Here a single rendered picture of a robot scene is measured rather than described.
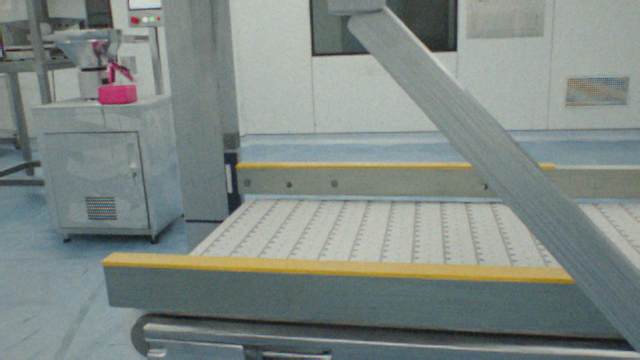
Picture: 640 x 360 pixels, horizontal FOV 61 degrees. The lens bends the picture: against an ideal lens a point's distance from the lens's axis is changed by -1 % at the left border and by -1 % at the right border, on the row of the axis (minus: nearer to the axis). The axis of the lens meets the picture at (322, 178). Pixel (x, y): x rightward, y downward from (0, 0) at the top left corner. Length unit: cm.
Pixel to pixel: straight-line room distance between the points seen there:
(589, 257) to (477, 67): 522
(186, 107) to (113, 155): 240
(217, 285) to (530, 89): 529
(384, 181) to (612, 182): 23
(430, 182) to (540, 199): 33
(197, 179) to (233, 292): 32
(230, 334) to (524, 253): 24
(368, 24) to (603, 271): 17
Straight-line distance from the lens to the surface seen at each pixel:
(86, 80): 332
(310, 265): 35
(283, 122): 562
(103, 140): 305
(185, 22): 65
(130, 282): 39
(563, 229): 27
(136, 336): 42
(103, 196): 314
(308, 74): 551
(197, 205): 68
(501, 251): 48
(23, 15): 420
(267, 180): 62
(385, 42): 31
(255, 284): 36
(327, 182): 61
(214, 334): 38
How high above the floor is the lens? 106
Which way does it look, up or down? 15 degrees down
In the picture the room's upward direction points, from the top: 2 degrees counter-clockwise
